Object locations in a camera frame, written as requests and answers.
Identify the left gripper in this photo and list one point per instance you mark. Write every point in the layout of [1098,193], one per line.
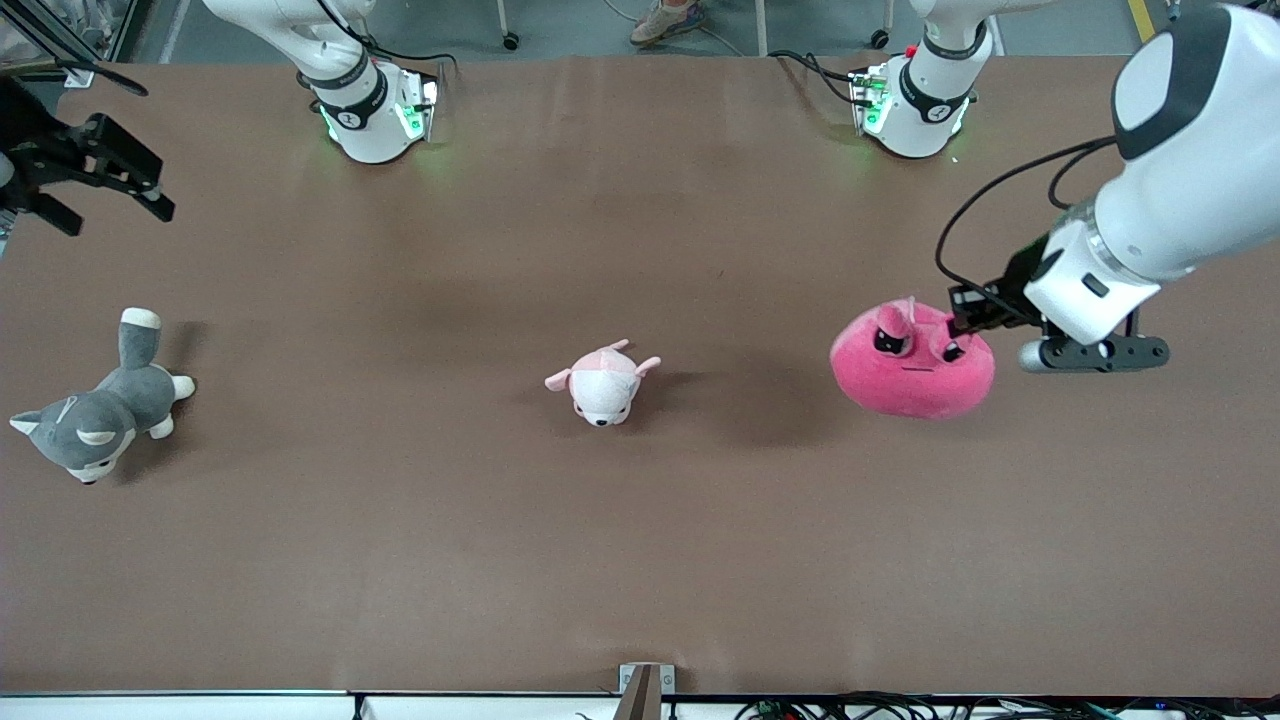
[1022,276]

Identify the round pink plush toy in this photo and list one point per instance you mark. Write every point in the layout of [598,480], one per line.
[900,385]

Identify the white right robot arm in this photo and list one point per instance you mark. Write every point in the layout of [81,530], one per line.
[360,120]

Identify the left arm base connector panel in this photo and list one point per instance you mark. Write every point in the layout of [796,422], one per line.
[868,100]

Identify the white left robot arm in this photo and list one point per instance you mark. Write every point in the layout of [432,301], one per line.
[1200,180]

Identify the right arm base connector panel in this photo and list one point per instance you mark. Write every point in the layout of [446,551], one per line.
[418,108]

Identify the grey white husky plush toy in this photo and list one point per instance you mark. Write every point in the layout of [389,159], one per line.
[100,420]

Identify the small white pink plush toy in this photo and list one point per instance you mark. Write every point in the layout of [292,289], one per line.
[605,392]

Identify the person's sneaker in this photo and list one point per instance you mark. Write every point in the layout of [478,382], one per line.
[665,20]

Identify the white table border panel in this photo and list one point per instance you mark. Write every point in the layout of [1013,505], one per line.
[200,710]

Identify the aluminium frame profile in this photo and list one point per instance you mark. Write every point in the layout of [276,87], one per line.
[80,75]

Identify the aluminium camera post with bracket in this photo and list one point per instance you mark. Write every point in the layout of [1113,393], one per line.
[646,695]

